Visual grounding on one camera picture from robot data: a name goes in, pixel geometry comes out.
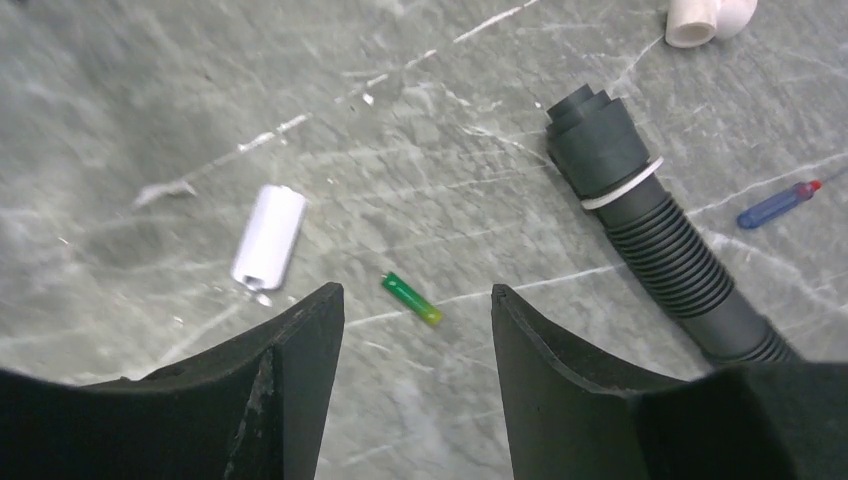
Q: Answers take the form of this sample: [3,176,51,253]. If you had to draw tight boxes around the white battery cover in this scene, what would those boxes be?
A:
[231,185,307,291]

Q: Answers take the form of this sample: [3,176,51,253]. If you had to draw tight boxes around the green battery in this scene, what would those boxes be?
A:
[381,272,443,325]

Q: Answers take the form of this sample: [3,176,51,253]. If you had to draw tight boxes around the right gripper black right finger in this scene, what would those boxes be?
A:
[491,284,847,479]

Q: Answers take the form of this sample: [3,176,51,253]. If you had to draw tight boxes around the black corrugated hose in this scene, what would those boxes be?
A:
[545,84,803,366]

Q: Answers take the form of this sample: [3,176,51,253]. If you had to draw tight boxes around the white pipe fitting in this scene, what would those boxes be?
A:
[665,0,758,49]

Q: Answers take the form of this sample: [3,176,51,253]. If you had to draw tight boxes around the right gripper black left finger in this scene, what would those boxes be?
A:
[1,282,345,479]

